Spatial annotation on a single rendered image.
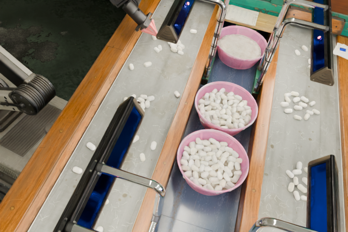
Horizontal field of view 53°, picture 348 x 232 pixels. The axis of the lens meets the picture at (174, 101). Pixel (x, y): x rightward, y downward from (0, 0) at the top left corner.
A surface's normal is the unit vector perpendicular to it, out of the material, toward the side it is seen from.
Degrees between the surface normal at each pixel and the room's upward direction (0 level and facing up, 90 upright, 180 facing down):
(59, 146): 0
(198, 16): 0
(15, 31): 0
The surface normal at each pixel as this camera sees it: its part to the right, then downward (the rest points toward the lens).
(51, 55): 0.11, -0.65
